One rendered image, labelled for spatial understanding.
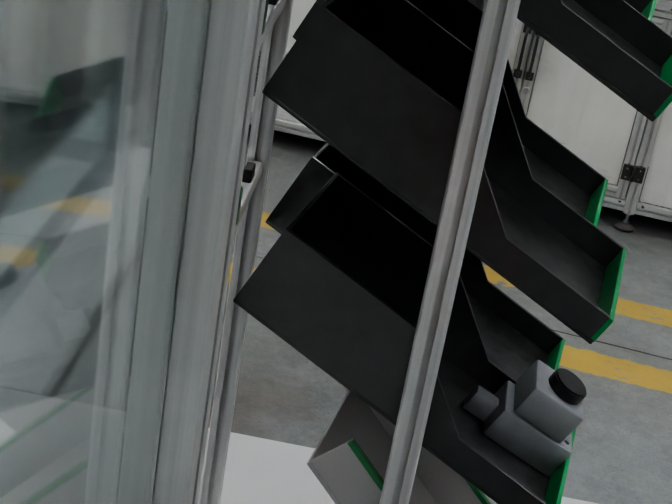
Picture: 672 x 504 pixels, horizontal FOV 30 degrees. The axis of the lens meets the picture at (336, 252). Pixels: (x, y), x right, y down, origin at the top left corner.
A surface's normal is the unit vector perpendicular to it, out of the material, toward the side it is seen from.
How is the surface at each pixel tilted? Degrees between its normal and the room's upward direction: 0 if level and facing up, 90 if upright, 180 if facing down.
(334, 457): 90
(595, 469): 0
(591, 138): 90
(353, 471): 90
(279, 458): 0
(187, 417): 90
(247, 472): 0
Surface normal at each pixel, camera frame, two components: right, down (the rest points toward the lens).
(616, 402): 0.15, -0.89
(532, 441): -0.17, 0.44
